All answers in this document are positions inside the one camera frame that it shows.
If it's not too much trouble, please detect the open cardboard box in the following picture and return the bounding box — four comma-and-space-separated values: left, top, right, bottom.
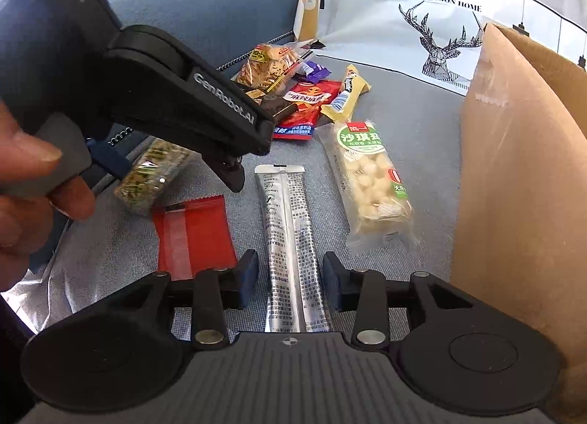
451, 24, 586, 423

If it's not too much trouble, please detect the white green sachima pack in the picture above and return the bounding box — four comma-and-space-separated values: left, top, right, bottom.
316, 120, 414, 253

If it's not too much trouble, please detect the grey deer print cover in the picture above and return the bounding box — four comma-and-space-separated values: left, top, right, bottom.
317, 0, 586, 94

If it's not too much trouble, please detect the plain red snack packet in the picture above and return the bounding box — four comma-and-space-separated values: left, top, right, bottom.
151, 195, 238, 280

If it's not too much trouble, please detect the dark brown cracker packet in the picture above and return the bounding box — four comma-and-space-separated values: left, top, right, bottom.
246, 89, 298, 125

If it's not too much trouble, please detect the red chip packet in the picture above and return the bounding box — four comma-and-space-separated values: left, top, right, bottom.
273, 80, 340, 141

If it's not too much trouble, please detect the purple candy wrapper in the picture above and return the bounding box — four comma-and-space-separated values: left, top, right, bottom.
295, 61, 331, 84

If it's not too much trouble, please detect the silver stick sachet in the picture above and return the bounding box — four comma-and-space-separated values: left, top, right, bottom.
255, 165, 332, 334

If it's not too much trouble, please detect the person's left hand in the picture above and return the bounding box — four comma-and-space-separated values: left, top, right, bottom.
0, 100, 98, 293

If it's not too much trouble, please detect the yellow snack bar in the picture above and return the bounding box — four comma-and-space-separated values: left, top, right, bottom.
321, 65, 371, 122

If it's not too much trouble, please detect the round green seed snack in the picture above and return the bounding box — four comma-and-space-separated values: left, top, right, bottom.
113, 139, 196, 215

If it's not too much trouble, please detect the clear bag of cookies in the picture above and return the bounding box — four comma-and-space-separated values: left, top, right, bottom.
232, 43, 313, 93

